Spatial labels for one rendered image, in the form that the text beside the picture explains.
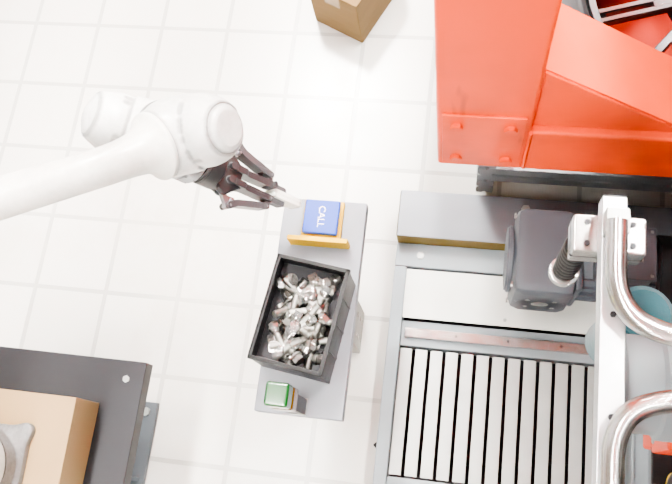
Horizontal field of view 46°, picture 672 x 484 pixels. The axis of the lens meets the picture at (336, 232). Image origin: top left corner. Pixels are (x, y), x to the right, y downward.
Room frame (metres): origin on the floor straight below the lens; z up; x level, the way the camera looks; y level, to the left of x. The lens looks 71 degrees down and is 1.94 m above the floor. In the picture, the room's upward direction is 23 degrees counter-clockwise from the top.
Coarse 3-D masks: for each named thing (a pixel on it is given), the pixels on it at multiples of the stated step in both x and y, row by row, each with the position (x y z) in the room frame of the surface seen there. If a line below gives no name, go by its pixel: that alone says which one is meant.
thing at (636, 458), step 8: (632, 440) -0.06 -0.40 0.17; (640, 440) -0.07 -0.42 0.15; (632, 448) -0.07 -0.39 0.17; (640, 448) -0.08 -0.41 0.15; (632, 456) -0.09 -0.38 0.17; (640, 456) -0.10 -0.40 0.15; (632, 464) -0.10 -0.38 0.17; (640, 464) -0.11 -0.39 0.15; (632, 472) -0.12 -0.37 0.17; (640, 472) -0.12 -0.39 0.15; (632, 480) -0.13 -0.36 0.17; (640, 480) -0.14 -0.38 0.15
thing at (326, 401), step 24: (288, 216) 0.60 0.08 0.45; (360, 216) 0.53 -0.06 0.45; (360, 240) 0.49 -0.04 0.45; (336, 264) 0.46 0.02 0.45; (360, 264) 0.44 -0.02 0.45; (336, 360) 0.29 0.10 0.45; (264, 384) 0.30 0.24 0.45; (312, 384) 0.26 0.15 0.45; (336, 384) 0.24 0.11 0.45; (264, 408) 0.26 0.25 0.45; (312, 408) 0.22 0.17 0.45; (336, 408) 0.20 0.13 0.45
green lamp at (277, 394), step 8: (272, 384) 0.25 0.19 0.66; (280, 384) 0.25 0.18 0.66; (288, 384) 0.24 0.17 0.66; (272, 392) 0.24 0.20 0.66; (280, 392) 0.23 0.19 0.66; (288, 392) 0.23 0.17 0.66; (264, 400) 0.23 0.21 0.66; (272, 400) 0.23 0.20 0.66; (280, 400) 0.22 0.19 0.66; (288, 400) 0.22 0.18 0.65; (280, 408) 0.21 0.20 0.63; (288, 408) 0.21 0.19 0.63
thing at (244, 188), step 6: (228, 180) 0.60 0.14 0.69; (234, 180) 0.60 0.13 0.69; (240, 180) 0.60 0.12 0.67; (240, 186) 0.60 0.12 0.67; (246, 186) 0.60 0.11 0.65; (252, 186) 0.60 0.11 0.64; (240, 192) 0.60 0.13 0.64; (246, 192) 0.59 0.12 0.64; (252, 192) 0.59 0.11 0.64; (258, 192) 0.59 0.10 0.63; (264, 192) 0.59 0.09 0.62; (252, 198) 0.59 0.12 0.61; (258, 198) 0.59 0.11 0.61; (264, 198) 0.58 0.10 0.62; (270, 198) 0.58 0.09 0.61
